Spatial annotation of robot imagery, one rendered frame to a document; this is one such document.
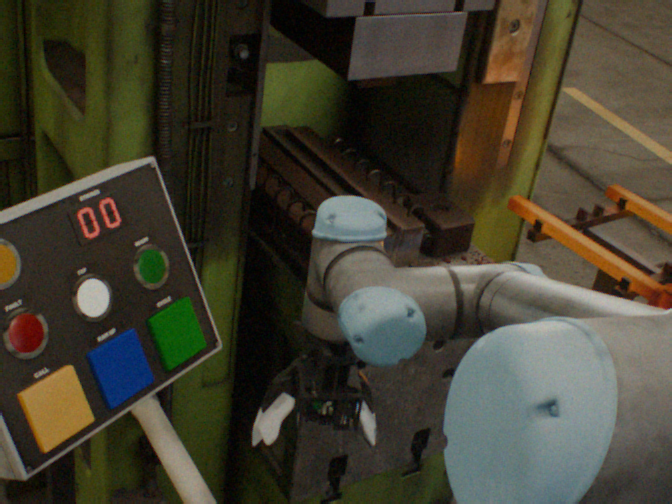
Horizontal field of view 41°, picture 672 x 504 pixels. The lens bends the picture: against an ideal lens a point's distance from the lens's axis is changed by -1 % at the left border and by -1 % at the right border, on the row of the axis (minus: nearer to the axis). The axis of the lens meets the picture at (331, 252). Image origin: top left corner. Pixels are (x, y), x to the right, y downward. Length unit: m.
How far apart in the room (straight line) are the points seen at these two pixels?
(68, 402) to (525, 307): 0.55
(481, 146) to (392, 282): 0.92
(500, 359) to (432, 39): 0.94
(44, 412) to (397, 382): 0.77
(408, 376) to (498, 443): 1.17
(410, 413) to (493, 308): 0.91
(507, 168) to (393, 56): 0.55
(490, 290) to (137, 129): 0.69
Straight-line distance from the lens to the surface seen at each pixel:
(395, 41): 1.37
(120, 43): 1.33
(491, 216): 1.89
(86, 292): 1.13
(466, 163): 1.77
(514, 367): 0.50
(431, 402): 1.77
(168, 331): 1.20
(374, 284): 0.87
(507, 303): 0.85
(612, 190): 1.93
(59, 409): 1.10
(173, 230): 1.23
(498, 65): 1.69
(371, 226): 0.93
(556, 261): 3.62
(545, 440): 0.49
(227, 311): 1.65
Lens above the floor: 1.74
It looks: 31 degrees down
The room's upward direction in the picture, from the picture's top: 8 degrees clockwise
